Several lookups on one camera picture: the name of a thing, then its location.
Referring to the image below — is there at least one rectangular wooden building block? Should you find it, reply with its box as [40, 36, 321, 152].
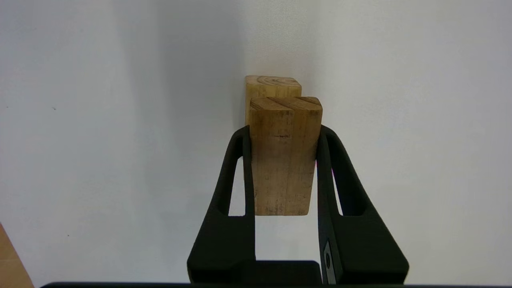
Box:
[248, 96, 323, 217]

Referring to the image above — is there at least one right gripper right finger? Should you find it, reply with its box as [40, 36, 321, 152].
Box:
[316, 124, 410, 285]

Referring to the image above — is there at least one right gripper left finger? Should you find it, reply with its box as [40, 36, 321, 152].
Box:
[186, 124, 257, 284]

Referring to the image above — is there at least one arched wooden building block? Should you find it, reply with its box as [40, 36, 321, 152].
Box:
[244, 75, 302, 128]

